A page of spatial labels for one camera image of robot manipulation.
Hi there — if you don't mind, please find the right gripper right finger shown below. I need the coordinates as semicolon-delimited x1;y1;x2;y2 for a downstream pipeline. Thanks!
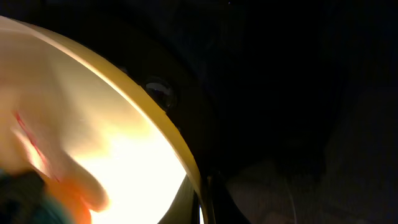
208;175;250;224

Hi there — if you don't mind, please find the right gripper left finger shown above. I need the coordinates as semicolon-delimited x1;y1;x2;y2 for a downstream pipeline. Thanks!
158;175;199;224

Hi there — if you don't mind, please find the yellow plate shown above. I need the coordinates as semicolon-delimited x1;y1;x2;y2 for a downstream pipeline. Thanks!
1;17;206;223

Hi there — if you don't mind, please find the green yellow sponge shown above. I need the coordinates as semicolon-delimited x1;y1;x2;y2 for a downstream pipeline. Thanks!
1;170;75;224

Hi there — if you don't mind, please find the black round tray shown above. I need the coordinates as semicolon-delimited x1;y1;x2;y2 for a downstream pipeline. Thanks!
1;0;397;223

